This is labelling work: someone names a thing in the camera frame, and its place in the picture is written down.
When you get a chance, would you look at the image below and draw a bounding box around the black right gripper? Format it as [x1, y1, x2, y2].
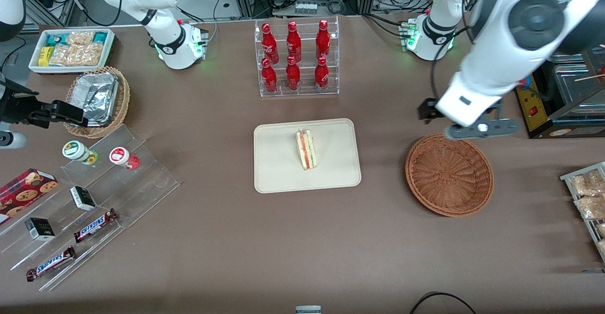
[0, 80, 89, 129]

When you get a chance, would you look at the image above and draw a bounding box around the triangle sandwich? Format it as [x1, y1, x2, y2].
[295, 129, 317, 171]

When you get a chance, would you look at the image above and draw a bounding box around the aluminium foil tray stack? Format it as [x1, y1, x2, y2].
[71, 72, 120, 126]

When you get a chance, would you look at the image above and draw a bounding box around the brown wicker basket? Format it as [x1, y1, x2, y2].
[405, 133, 495, 218]

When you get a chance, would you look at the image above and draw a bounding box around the light tan wicker basket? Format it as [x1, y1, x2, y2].
[63, 66, 131, 139]

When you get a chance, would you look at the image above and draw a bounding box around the tray of packaged crackers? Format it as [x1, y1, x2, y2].
[560, 162, 605, 262]

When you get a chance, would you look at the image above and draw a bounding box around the beige plastic serving tray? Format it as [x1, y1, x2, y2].
[253, 118, 362, 194]

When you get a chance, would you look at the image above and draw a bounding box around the green lid yogurt cup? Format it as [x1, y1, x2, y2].
[62, 140, 99, 166]

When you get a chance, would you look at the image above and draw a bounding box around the white plastic snack bin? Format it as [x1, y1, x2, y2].
[28, 28, 115, 75]

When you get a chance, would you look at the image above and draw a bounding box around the large clear cracker bag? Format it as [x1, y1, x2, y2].
[49, 44, 105, 67]

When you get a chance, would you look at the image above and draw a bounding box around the red lid yogurt cup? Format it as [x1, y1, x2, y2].
[109, 147, 140, 170]

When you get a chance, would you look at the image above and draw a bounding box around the red cookie box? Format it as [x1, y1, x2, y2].
[0, 168, 59, 225]

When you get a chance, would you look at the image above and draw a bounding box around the small clear cracker bag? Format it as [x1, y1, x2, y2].
[66, 31, 96, 46]

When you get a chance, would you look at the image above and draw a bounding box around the small black carton box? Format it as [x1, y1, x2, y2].
[25, 218, 56, 241]
[70, 186, 96, 211]

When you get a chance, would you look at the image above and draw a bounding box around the red cola bottle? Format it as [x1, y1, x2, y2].
[285, 56, 301, 91]
[261, 58, 277, 94]
[286, 21, 302, 63]
[316, 19, 330, 61]
[261, 23, 279, 64]
[314, 56, 329, 92]

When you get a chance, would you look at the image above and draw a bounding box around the Snickers chocolate bar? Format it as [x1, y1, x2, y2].
[73, 209, 119, 244]
[26, 246, 77, 282]

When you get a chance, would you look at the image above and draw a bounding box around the clear acrylic stepped display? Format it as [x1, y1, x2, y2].
[0, 124, 181, 292]

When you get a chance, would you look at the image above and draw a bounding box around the clear acrylic bottle rack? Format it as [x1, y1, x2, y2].
[254, 15, 340, 98]

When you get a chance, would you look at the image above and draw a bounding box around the black sealing machine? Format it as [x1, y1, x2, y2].
[514, 44, 605, 140]

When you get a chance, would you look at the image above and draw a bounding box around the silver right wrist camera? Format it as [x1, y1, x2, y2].
[0, 132, 27, 149]

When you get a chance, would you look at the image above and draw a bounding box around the black cable loop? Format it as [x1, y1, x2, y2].
[409, 292, 478, 314]

